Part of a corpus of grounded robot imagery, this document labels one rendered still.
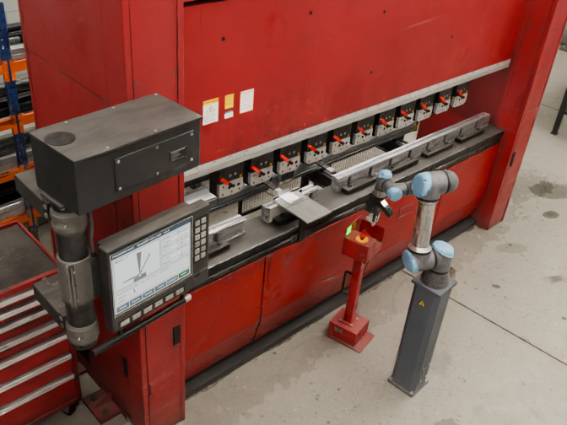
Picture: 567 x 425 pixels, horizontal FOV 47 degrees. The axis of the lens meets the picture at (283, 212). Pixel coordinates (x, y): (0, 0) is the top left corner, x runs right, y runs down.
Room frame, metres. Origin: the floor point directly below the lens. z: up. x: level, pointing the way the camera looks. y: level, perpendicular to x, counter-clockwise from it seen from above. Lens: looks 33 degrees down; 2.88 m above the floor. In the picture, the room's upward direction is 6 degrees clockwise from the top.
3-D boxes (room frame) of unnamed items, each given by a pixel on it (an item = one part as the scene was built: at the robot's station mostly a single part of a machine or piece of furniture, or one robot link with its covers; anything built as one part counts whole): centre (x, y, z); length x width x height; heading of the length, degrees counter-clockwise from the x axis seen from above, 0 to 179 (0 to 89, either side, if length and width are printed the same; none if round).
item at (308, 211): (2.97, -0.10, 1.00); 0.26 x 0.18 x 0.01; 46
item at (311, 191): (3.11, -0.03, 0.92); 0.39 x 0.06 x 0.10; 136
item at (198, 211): (1.84, 0.45, 1.42); 0.45 x 0.12 x 0.36; 141
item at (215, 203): (3.56, -0.07, 0.93); 2.30 x 0.14 x 0.10; 136
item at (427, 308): (2.72, -0.83, 0.39); 0.18 x 0.18 x 0.77; 50
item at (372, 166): (3.98, -0.88, 0.92); 1.67 x 0.06 x 0.10; 136
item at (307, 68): (3.54, -0.45, 1.74); 3.00 x 0.08 x 0.80; 136
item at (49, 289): (1.95, 0.72, 1.17); 0.40 x 0.24 x 0.07; 136
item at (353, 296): (3.07, -0.48, 0.39); 0.05 x 0.05 x 0.54; 59
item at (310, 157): (3.20, -0.12, 1.26); 0.15 x 0.09 x 0.17; 136
